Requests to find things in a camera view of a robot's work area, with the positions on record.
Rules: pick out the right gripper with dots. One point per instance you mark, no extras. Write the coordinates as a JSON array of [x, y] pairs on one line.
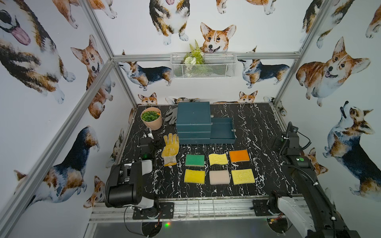
[[278, 141]]

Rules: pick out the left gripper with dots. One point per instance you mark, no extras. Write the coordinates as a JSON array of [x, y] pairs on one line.
[[146, 143]]

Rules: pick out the orange sponge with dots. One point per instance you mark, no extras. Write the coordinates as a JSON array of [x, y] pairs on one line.
[[239, 156]]

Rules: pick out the green beige sponge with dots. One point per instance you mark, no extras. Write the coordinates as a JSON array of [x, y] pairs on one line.
[[195, 160]]

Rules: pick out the plain yellow rectangular sponge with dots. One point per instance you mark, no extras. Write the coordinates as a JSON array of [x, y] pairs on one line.
[[243, 176]]

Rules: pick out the bright yellow sponge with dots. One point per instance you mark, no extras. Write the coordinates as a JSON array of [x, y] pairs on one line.
[[194, 176]]

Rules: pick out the teal drawer cabinet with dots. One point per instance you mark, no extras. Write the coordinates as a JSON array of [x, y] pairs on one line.
[[194, 123]]

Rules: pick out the teal bottom drawer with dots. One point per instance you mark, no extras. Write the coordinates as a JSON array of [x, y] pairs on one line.
[[222, 133]]

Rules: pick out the yellow green sponge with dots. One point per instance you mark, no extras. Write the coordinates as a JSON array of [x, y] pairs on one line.
[[218, 159]]

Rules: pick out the pale pink sponge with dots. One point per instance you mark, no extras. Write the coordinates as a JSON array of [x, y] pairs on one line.
[[219, 177]]

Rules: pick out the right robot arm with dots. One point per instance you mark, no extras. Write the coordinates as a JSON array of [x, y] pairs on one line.
[[323, 220]]

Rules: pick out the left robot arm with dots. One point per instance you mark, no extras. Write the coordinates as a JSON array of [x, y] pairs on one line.
[[125, 184]]

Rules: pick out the yellow work glove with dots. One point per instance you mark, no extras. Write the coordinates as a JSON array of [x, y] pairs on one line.
[[170, 150]]

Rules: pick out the pink pot with green plant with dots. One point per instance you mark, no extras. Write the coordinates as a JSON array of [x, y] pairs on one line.
[[152, 118]]

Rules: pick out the grey work glove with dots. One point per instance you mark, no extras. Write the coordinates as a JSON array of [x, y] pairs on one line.
[[171, 116]]

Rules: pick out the artificial fern with flower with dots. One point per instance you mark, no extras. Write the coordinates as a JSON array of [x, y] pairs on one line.
[[193, 58]]

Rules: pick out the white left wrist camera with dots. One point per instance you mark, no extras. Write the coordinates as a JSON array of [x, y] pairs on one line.
[[150, 135]]

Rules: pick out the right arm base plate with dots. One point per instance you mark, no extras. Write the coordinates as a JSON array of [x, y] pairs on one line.
[[267, 207]]

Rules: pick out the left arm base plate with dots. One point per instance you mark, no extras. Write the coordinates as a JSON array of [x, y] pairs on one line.
[[166, 210]]

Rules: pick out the aluminium front rail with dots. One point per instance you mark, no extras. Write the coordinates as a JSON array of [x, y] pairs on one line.
[[225, 208]]

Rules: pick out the white wire wall basket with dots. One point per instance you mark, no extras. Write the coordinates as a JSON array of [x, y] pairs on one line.
[[220, 65]]

